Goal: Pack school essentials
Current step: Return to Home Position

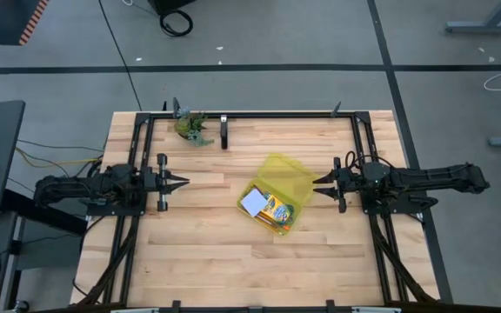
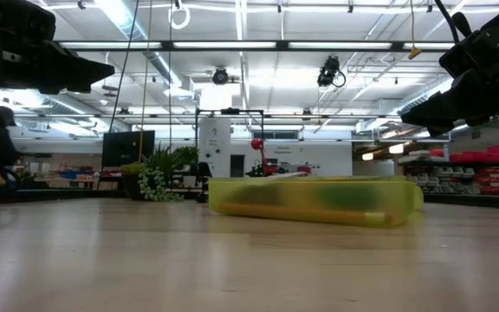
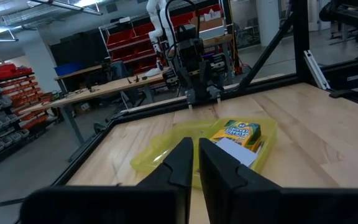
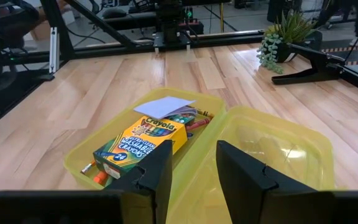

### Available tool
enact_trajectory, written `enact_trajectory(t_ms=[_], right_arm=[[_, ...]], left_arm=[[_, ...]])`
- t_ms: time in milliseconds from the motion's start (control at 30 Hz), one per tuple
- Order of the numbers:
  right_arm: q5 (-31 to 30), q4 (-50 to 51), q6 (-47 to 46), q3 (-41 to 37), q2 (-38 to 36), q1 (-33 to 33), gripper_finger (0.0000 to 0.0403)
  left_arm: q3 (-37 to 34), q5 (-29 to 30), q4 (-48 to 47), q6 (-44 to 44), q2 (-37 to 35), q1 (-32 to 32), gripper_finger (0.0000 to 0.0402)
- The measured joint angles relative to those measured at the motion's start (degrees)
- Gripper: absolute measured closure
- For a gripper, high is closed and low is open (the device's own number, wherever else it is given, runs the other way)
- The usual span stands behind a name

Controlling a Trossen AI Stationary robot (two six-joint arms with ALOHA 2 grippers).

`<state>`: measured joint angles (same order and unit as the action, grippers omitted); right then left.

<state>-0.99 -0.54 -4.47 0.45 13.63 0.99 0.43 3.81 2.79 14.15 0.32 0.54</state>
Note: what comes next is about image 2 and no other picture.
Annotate leafy plant in white pot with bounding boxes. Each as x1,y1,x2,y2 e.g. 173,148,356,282
173,146,201,188

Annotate black hanging cable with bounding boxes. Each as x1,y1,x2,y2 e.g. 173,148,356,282
108,0,141,135

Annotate white LED light bar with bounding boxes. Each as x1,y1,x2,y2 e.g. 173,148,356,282
60,41,163,49
288,41,393,49
172,41,277,49
402,42,455,50

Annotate yellow hanging cord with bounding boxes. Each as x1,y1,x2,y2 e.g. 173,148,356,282
407,0,423,61

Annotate white cabinet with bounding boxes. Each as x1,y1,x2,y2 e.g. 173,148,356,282
197,116,232,179

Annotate yellow translucent pencil case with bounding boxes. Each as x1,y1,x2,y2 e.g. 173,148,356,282
208,174,424,230

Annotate red articulated lamp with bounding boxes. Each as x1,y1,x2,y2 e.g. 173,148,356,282
250,138,276,177

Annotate small potted succulent plant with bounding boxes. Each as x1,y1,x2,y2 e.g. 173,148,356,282
120,144,186,204

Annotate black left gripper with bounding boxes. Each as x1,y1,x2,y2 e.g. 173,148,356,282
0,0,116,95

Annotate black overhead camera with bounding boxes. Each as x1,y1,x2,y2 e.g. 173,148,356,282
316,55,347,88

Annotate white cable loop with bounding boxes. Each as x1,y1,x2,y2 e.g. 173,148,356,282
168,0,193,31

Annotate yellow green crayon box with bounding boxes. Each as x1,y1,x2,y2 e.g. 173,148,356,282
225,181,289,207

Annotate black monitor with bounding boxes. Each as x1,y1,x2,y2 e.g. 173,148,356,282
100,129,156,169

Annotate orange pencil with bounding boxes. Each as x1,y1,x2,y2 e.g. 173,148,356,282
217,202,402,228

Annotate black round ceiling fixture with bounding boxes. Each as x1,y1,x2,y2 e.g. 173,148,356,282
211,67,230,86

